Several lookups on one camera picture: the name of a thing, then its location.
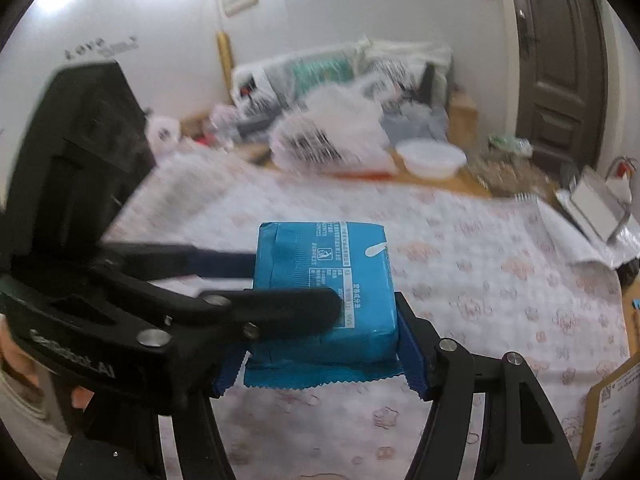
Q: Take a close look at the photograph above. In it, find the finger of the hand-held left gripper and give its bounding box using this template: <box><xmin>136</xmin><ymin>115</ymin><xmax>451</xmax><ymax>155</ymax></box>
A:
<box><xmin>200</xmin><ymin>286</ymin><xmax>346</xmax><ymax>343</ymax></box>
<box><xmin>100</xmin><ymin>242</ymin><xmax>257</xmax><ymax>283</ymax></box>

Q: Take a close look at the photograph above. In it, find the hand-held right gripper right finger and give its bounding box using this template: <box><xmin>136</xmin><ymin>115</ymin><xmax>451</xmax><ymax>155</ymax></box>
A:
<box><xmin>394</xmin><ymin>291</ymin><xmax>583</xmax><ymax>480</ymax></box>

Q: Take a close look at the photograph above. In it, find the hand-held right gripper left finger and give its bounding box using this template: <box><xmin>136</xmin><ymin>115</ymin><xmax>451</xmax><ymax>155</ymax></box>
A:
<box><xmin>59</xmin><ymin>347</ymin><xmax>249</xmax><ymax>480</ymax></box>

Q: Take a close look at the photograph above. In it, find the blue snack packet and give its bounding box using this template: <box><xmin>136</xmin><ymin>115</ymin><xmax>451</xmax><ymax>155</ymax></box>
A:
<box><xmin>243</xmin><ymin>220</ymin><xmax>407</xmax><ymax>390</ymax></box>

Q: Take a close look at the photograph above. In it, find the person's left hand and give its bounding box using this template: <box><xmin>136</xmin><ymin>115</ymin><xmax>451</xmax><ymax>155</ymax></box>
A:
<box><xmin>0</xmin><ymin>312</ymin><xmax>48</xmax><ymax>388</ymax></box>

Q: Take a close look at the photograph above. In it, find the printed tablecloth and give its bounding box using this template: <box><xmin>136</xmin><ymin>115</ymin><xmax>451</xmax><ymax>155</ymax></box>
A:
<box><xmin>105</xmin><ymin>150</ymin><xmax>631</xmax><ymax>480</ymax></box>

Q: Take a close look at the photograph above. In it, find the white printed plastic bag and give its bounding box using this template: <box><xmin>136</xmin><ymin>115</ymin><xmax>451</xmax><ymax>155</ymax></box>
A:
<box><xmin>270</xmin><ymin>85</ymin><xmax>398</xmax><ymax>176</ymax></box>

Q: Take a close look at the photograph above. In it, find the white printed pillow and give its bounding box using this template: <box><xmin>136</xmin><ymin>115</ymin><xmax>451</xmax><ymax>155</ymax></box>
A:
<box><xmin>232</xmin><ymin>60</ymin><xmax>286</xmax><ymax>116</ymax></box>
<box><xmin>365</xmin><ymin>40</ymin><xmax>453</xmax><ymax>106</ymax></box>

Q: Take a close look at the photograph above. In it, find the white padded mailer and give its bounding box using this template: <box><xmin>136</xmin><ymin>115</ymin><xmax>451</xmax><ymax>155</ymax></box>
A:
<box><xmin>537</xmin><ymin>195</ymin><xmax>640</xmax><ymax>268</ymax></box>

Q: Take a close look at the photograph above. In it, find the white plastic bowl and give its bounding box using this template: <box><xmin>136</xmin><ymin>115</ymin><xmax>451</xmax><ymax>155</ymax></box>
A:
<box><xmin>396</xmin><ymin>140</ymin><xmax>468</xmax><ymax>178</ymax></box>

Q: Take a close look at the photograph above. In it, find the cardboard box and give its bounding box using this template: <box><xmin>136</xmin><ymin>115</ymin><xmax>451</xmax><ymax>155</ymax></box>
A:
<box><xmin>575</xmin><ymin>355</ymin><xmax>640</xmax><ymax>480</ymax></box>

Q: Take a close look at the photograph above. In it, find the green pillow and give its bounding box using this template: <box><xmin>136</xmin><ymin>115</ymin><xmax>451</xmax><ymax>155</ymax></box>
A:
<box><xmin>280</xmin><ymin>55</ymin><xmax>361</xmax><ymax>96</ymax></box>

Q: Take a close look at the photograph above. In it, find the grey cloth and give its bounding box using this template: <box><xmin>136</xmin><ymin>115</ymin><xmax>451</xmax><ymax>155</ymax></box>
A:
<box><xmin>380</xmin><ymin>105</ymin><xmax>448</xmax><ymax>148</ymax></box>

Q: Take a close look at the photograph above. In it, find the silver tissue box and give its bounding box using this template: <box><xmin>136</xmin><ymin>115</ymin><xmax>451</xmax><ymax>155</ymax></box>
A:
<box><xmin>565</xmin><ymin>167</ymin><xmax>632</xmax><ymax>243</ymax></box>

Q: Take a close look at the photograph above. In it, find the wooden cabinet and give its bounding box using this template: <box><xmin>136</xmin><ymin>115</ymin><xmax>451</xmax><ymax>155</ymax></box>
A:
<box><xmin>447</xmin><ymin>91</ymin><xmax>478</xmax><ymax>148</ymax></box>

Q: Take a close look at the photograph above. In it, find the red fire extinguisher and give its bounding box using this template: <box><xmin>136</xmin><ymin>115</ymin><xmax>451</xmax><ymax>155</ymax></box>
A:
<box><xmin>607</xmin><ymin>156</ymin><xmax>638</xmax><ymax>181</ymax></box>

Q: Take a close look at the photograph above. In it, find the brown door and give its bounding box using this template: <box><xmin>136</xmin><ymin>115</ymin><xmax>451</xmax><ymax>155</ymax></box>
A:
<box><xmin>515</xmin><ymin>0</ymin><xmax>608</xmax><ymax>181</ymax></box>

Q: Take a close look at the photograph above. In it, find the black wall lettering sticker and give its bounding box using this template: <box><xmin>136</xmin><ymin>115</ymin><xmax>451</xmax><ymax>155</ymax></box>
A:
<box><xmin>62</xmin><ymin>35</ymin><xmax>138</xmax><ymax>61</ymax></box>

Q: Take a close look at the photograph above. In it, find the wooden post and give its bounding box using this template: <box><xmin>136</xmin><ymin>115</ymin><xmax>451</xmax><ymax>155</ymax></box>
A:
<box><xmin>215</xmin><ymin>30</ymin><xmax>235</xmax><ymax>106</ymax></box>

